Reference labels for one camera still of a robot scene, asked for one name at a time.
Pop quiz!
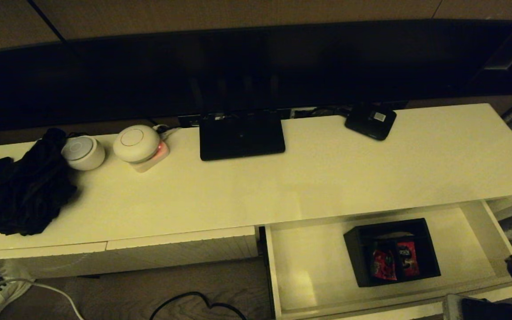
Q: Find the black crumpled cloth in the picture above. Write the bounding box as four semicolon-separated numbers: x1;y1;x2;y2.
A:
0;128;79;236

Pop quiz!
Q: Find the thick white cable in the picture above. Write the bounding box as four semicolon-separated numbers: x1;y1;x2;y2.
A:
0;224;85;320

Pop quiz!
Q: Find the black router with antennas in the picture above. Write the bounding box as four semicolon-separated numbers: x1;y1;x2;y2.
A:
192;76;286;161

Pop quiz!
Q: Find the white base pink light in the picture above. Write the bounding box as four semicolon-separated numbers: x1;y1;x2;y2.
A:
131;141;170;173

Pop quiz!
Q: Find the black cable bundle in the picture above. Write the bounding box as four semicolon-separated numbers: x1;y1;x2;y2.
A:
289;106;350;120

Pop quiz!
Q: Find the white dome shaped device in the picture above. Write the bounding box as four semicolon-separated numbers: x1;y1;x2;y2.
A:
112;125;161;164

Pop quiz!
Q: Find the black compartment organizer box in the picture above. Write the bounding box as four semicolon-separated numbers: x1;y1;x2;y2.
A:
343;218;442;288

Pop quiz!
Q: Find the white pull-out drawer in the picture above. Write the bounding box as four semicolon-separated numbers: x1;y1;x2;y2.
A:
263;200;512;320

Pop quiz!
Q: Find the red snack packet face print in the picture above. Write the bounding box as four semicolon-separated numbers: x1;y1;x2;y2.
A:
397;241;420;277

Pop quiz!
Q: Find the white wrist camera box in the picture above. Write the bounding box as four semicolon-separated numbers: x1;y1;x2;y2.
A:
442;293;464;320

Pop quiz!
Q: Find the small white cylinder speaker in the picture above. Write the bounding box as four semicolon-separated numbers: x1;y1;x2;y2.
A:
61;136;106;171

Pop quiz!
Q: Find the white TV cabinet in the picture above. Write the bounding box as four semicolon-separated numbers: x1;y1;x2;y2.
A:
0;103;512;280

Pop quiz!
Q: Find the red snack packet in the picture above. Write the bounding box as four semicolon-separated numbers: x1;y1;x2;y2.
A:
372;249;398;281

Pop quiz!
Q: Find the white sneaker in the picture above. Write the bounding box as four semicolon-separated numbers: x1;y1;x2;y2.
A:
0;276;34;320

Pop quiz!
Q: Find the black set-top box white label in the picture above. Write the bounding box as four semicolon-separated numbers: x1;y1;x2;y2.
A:
344;104;397;141

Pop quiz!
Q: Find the black flat screen television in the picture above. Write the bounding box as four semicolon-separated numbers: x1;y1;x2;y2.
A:
0;19;512;134

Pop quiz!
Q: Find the white plug cable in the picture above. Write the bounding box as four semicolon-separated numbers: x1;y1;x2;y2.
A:
153;124;181;136

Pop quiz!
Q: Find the white beadboard cabinet door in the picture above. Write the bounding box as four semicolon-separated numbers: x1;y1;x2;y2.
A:
0;241;108;280

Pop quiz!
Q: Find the black power cable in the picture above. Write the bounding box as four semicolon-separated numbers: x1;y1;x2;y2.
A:
149;291;248;320

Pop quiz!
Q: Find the dark wall frame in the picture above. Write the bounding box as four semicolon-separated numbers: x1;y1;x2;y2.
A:
463;0;512;96

